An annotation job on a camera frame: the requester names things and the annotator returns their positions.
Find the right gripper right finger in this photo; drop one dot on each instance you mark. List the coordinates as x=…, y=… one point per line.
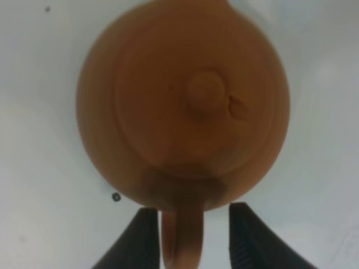
x=252, y=244

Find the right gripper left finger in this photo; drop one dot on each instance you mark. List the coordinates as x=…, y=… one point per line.
x=138, y=246

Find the brown clay teapot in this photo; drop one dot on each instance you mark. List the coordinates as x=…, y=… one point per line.
x=183, y=106

